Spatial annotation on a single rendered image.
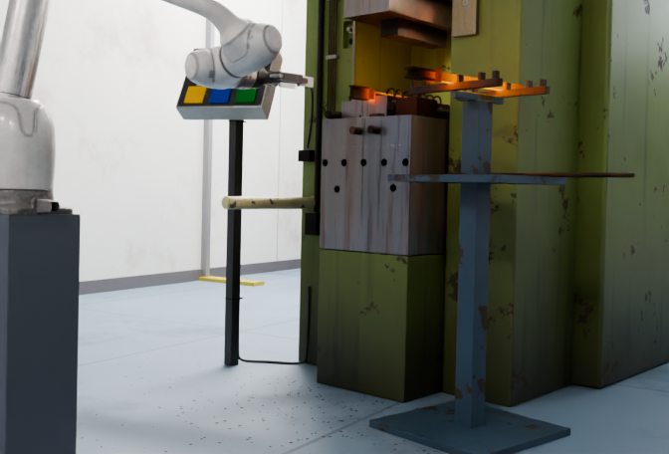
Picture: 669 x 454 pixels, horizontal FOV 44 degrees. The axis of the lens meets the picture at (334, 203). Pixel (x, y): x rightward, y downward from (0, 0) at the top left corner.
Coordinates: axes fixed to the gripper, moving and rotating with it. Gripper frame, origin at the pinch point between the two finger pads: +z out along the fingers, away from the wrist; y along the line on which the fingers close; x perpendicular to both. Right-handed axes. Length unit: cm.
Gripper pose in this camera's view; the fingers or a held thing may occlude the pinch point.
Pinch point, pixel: (297, 82)
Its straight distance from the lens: 254.8
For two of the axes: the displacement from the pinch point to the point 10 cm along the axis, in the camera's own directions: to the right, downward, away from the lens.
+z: 6.6, 0.0, 7.5
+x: 0.2, -10.0, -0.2
